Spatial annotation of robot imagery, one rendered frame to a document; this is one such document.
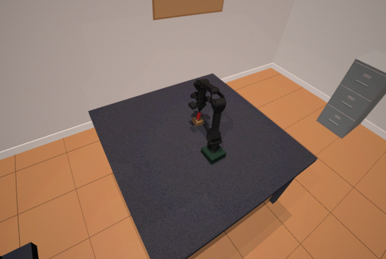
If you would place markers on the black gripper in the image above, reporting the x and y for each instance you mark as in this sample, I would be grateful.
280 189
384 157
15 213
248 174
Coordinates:
201 102

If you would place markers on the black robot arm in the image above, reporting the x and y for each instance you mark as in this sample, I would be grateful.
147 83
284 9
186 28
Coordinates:
218 105

